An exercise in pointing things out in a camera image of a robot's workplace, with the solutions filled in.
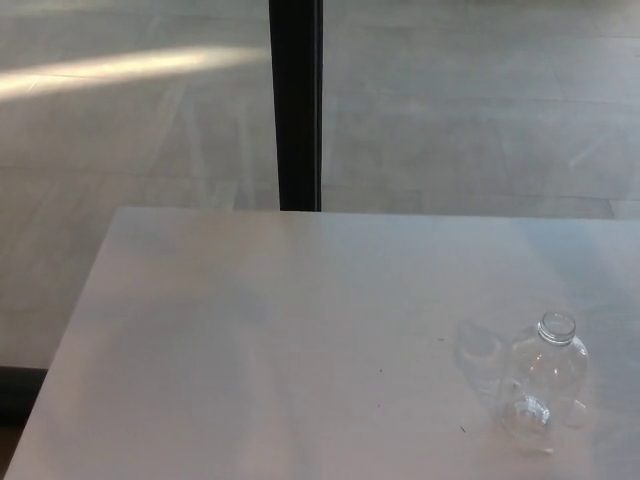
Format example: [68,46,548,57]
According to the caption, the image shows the clear plastic spray bottle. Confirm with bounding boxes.
[497,310,591,455]

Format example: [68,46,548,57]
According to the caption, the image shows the black window frame post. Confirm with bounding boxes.
[267,0,325,212]

